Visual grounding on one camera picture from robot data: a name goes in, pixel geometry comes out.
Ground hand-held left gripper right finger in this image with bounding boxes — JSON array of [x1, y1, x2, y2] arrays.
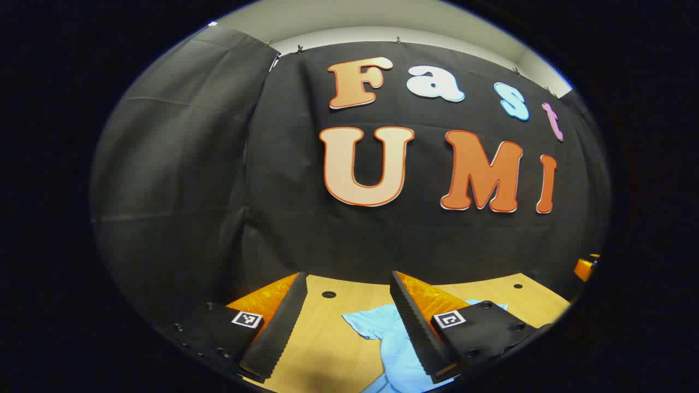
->
[[390, 271, 553, 384]]

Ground light blue T-shirt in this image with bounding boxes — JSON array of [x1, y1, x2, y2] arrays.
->
[[342, 299, 508, 393]]

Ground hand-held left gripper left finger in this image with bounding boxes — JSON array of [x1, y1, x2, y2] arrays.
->
[[157, 272, 309, 383]]

